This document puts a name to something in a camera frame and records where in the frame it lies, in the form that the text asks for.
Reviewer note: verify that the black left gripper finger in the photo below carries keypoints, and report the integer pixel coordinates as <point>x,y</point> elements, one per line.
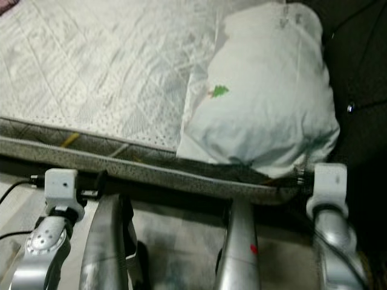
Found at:
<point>100,181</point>

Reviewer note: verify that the white pillow with green tree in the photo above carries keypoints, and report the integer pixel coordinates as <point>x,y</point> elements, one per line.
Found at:
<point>266,90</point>

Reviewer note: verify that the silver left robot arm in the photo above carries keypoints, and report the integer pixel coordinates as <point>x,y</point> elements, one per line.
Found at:
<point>45,241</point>

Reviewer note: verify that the grey left robot leg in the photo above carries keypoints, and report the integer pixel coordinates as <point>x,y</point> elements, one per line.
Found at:
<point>106,254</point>

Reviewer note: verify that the grey quilted mattress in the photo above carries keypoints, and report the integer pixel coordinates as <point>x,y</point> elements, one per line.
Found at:
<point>97,66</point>

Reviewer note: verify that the black tufted headboard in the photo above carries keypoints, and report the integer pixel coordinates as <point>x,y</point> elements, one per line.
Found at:
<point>363,72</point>

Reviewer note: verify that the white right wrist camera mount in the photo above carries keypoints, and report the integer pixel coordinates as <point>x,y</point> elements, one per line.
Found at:
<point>331,181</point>

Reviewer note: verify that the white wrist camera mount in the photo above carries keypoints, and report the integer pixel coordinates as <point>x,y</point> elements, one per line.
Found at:
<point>60,184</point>
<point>331,181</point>

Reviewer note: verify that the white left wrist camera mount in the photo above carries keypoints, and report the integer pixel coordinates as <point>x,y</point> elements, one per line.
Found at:
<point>60,184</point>

